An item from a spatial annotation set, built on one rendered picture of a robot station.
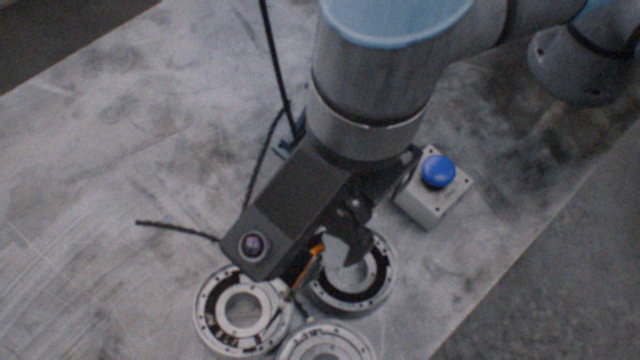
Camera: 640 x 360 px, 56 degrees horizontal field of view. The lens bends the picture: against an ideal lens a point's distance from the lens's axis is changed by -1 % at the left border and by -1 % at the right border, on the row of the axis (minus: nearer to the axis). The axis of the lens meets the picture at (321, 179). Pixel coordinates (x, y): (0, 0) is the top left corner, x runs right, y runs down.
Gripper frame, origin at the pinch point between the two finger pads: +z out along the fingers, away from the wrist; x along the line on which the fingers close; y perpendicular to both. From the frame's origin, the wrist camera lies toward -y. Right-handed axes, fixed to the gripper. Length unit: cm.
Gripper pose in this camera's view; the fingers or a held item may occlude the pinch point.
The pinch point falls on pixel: (313, 253)
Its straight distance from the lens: 57.6
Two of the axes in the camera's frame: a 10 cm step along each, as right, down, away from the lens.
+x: -7.4, -6.2, 2.6
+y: 6.6, -6.2, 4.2
